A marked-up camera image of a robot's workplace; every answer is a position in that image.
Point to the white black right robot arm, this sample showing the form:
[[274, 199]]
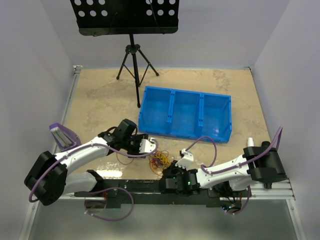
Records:
[[257, 164]]

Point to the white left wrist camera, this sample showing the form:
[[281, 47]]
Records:
[[147, 146]]

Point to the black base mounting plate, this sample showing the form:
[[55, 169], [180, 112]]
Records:
[[217, 196]]

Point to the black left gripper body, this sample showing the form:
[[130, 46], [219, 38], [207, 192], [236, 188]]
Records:
[[132, 144]]

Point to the blue three-compartment plastic bin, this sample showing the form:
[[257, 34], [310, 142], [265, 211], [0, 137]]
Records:
[[185, 114]]

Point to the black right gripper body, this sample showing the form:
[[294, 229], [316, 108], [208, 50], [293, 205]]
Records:
[[174, 171]]

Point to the black music stand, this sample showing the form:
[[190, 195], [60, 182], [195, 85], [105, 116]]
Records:
[[127, 17]]

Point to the white microphone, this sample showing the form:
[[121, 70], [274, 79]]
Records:
[[250, 142]]

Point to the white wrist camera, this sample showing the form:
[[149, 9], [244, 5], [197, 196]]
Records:
[[147, 146], [186, 159]]

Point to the purple box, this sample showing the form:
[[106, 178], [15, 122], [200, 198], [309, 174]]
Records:
[[65, 138]]

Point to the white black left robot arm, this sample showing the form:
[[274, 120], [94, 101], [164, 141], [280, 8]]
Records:
[[53, 174]]

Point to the aluminium frame rail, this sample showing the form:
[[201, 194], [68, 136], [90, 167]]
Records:
[[278, 191]]

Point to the black microphone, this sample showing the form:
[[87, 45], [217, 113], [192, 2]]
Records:
[[266, 144]]

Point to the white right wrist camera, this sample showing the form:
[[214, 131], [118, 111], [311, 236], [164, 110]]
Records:
[[186, 159]]

